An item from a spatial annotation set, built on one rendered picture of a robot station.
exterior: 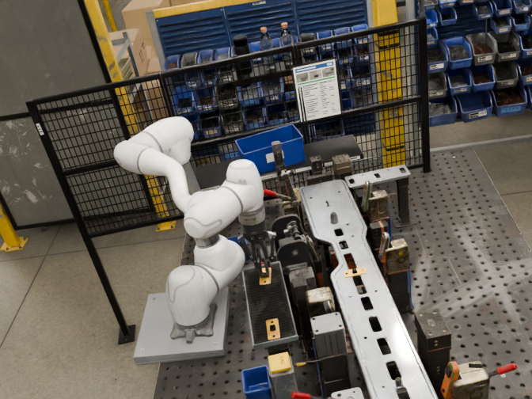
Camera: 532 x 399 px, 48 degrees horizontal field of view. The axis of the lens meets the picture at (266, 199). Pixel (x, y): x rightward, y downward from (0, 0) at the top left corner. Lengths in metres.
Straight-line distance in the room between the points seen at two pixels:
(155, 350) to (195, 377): 0.21
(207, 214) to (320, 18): 2.63
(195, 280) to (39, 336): 1.86
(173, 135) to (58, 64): 1.96
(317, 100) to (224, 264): 0.99
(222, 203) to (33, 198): 3.11
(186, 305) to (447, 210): 1.39
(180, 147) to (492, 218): 1.54
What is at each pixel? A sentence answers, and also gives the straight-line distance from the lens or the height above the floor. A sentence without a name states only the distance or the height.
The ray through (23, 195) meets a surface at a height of 0.44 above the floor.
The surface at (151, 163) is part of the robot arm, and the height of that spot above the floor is 1.53.
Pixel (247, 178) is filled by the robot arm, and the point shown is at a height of 1.58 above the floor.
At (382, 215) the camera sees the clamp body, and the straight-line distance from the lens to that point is 2.66.
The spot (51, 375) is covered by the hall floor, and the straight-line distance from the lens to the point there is 3.81.
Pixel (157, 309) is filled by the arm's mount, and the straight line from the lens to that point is 2.72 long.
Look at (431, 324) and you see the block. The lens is 2.05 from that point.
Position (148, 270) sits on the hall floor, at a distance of 4.24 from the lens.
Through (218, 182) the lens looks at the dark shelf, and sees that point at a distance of 2.92.
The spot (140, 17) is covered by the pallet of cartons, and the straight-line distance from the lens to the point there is 6.35.
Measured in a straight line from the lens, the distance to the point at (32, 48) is 4.17.
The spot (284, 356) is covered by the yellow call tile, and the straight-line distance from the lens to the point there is 1.82.
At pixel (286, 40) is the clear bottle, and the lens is 2.96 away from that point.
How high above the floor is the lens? 2.50
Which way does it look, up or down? 33 degrees down
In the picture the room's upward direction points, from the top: 12 degrees counter-clockwise
